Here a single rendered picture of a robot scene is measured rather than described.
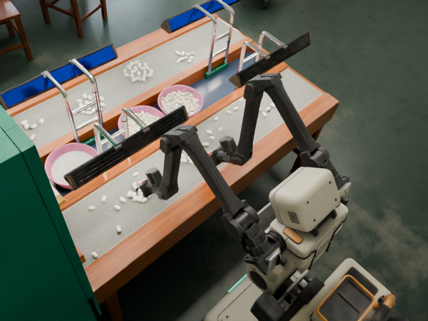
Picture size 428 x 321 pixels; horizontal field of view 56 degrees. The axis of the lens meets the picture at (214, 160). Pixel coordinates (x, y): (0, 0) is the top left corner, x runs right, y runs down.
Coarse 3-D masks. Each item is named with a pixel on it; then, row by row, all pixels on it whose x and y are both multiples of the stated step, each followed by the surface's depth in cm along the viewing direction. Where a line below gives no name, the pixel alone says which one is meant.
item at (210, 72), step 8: (216, 0) 242; (200, 8) 234; (232, 8) 239; (208, 16) 232; (232, 16) 239; (216, 24) 232; (232, 24) 244; (216, 40) 243; (224, 48) 257; (224, 56) 264; (208, 64) 256; (224, 64) 269; (208, 72) 260; (216, 72) 266
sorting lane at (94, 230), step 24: (288, 72) 267; (264, 96) 251; (312, 96) 256; (216, 120) 234; (240, 120) 237; (264, 120) 239; (216, 144) 224; (144, 168) 209; (192, 168) 212; (96, 192) 197; (120, 192) 199; (72, 216) 188; (96, 216) 190; (120, 216) 191; (144, 216) 193; (96, 240) 183; (120, 240) 184
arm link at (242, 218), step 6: (240, 210) 140; (234, 216) 138; (240, 216) 137; (246, 216) 138; (240, 222) 136; (246, 222) 137; (252, 222) 138; (246, 228) 136; (252, 228) 137; (258, 228) 138; (246, 234) 135; (252, 234) 136
